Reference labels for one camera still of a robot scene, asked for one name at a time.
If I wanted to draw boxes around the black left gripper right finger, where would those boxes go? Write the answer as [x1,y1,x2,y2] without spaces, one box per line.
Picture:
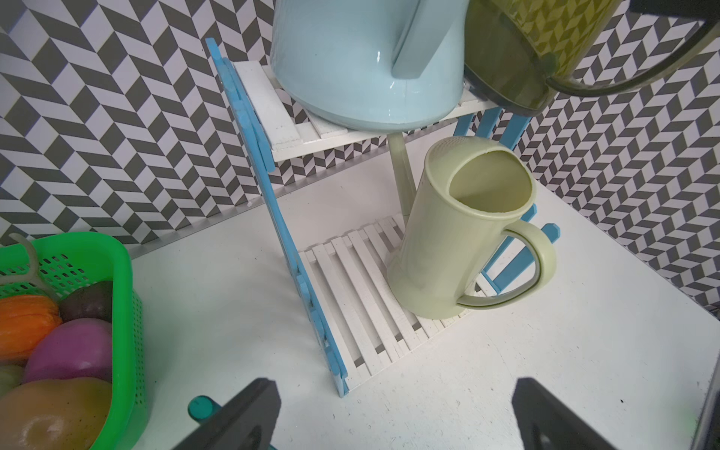
[512,377,615,450]

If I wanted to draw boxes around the dark teal watering can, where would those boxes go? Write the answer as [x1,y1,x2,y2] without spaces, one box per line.
[187,395,221,425]

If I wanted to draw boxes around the pale green watering can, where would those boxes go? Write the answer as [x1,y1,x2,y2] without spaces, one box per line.
[386,133,557,320]

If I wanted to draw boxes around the green cabbage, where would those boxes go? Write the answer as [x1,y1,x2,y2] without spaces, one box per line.
[0,365,24,397]

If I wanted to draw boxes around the green plastic basket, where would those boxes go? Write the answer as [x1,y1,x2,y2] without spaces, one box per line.
[1,232,149,449]

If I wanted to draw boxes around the blue and white slatted shelf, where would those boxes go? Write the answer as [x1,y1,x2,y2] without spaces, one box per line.
[206,39,560,395]

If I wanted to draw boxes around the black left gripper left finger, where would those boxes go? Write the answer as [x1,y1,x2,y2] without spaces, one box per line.
[174,378,281,450]

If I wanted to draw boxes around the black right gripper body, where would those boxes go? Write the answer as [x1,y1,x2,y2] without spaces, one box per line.
[628,0,720,23]

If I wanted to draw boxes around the magenta toy fruit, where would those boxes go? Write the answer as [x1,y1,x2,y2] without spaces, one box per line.
[22,319,113,384]

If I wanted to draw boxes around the olive transparent watering can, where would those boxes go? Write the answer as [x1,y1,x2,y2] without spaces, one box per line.
[465,1,719,116]

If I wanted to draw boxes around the orange toy fruit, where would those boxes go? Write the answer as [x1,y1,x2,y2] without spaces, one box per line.
[1,294,62,364]

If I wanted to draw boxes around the light blue watering can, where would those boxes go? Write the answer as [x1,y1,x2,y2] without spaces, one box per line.
[270,0,469,132]

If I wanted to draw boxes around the dark plum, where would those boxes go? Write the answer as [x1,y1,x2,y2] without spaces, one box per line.
[59,280,113,323]

